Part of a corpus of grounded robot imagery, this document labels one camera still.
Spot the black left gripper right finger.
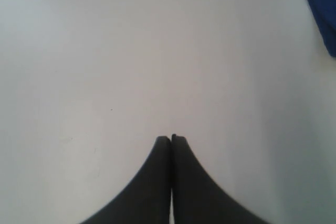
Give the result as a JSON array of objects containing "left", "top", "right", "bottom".
[{"left": 171, "top": 134, "right": 259, "bottom": 223}]

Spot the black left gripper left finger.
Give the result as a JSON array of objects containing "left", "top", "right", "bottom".
[{"left": 84, "top": 136, "right": 171, "bottom": 224}]

